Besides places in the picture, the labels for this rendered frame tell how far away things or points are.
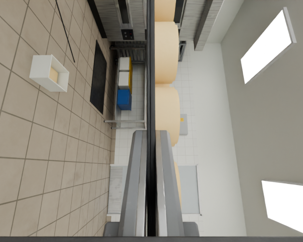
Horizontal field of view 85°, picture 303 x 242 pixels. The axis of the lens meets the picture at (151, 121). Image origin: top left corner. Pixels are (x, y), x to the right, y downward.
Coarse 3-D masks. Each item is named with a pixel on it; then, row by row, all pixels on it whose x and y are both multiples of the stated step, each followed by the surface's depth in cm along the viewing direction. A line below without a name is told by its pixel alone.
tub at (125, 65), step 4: (120, 60) 392; (124, 60) 392; (128, 60) 392; (120, 64) 389; (124, 64) 389; (128, 64) 389; (120, 68) 386; (124, 68) 386; (128, 68) 386; (132, 68) 433; (132, 72) 432
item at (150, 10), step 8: (152, 0) 10; (152, 8) 10; (152, 16) 10; (152, 24) 10; (152, 32) 10; (152, 40) 10; (152, 48) 10; (152, 56) 10; (152, 64) 10; (152, 72) 10; (152, 80) 10; (152, 88) 10; (152, 96) 10; (152, 104) 10; (152, 112) 10; (152, 120) 10; (152, 128) 10; (152, 136) 9; (152, 144) 9; (152, 152) 9; (152, 160) 9; (152, 168) 9; (152, 176) 9; (152, 184) 9; (152, 192) 9; (152, 200) 9; (152, 208) 9; (152, 216) 9; (152, 224) 9; (152, 232) 9
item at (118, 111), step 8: (112, 48) 389; (120, 48) 389; (128, 48) 389; (136, 48) 390; (144, 48) 390; (120, 56) 404; (136, 64) 450; (144, 64) 450; (144, 96) 352; (144, 104) 347; (120, 112) 402; (144, 112) 342; (112, 120) 341; (120, 120) 341; (128, 120) 341; (136, 120) 341; (144, 120) 338; (112, 128) 400; (120, 128) 400; (128, 128) 400; (136, 128) 400; (144, 128) 400
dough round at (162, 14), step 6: (156, 0) 13; (162, 0) 13; (168, 0) 13; (174, 0) 14; (156, 6) 14; (162, 6) 14; (168, 6) 14; (174, 6) 14; (156, 12) 14; (162, 12) 14; (168, 12) 14; (174, 12) 14; (156, 18) 15; (162, 18) 15; (168, 18) 15
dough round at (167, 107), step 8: (160, 88) 13; (168, 88) 13; (160, 96) 12; (168, 96) 12; (176, 96) 12; (160, 104) 12; (168, 104) 12; (176, 104) 12; (160, 112) 12; (168, 112) 12; (176, 112) 12; (160, 120) 12; (168, 120) 12; (176, 120) 12; (160, 128) 12; (168, 128) 12; (176, 128) 12; (176, 136) 12
